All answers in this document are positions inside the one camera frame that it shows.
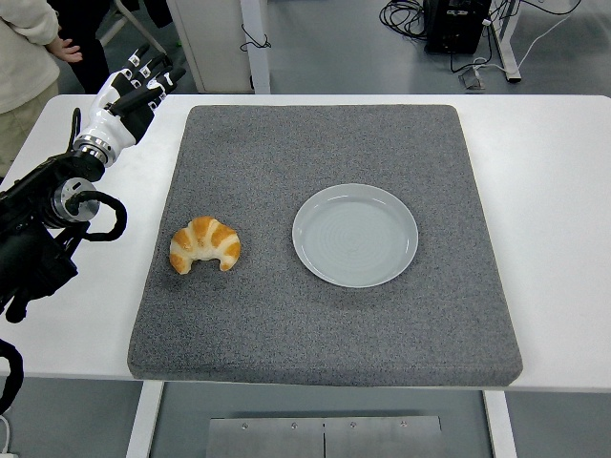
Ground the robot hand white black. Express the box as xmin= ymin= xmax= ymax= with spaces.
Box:
xmin=75 ymin=43 xmax=187 ymax=150

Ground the person's hand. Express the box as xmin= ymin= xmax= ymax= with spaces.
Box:
xmin=49 ymin=36 xmax=85 ymax=63

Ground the croissant bread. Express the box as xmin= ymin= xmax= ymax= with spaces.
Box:
xmin=169 ymin=216 xmax=242 ymax=275

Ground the light grey round plate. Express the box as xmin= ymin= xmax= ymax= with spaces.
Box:
xmin=291 ymin=182 xmax=420 ymax=289

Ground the grey metal plate with screws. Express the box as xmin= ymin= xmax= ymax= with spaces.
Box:
xmin=208 ymin=415 xmax=444 ymax=458

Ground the white office chair base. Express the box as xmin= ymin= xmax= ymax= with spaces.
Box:
xmin=99 ymin=0 xmax=168 ymax=56

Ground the black cloth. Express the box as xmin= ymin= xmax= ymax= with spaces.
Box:
xmin=145 ymin=0 xmax=176 ymax=29

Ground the white cabinet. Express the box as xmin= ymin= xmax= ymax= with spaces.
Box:
xmin=167 ymin=0 xmax=254 ymax=94

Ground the grey speckled mat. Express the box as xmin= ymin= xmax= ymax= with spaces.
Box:
xmin=126 ymin=104 xmax=524 ymax=386

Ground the white table leg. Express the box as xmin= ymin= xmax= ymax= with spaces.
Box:
xmin=125 ymin=381 xmax=164 ymax=458
xmin=481 ymin=389 xmax=519 ymax=458

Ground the black computer case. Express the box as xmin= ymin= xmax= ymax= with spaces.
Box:
xmin=423 ymin=0 xmax=493 ymax=55

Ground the clear plastic holder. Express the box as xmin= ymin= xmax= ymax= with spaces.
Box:
xmin=458 ymin=66 xmax=487 ymax=91

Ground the white desk leg with foot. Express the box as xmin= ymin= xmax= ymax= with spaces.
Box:
xmin=489 ymin=0 xmax=522 ymax=85

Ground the white desk post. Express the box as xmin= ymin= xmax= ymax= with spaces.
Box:
xmin=240 ymin=0 xmax=272 ymax=95

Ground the thin black cable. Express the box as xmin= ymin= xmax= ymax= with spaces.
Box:
xmin=240 ymin=23 xmax=272 ymax=52

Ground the black cable bundle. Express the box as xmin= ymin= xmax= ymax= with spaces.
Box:
xmin=379 ymin=0 xmax=429 ymax=42

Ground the white power cable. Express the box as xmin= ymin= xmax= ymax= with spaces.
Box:
xmin=0 ymin=412 xmax=18 ymax=458

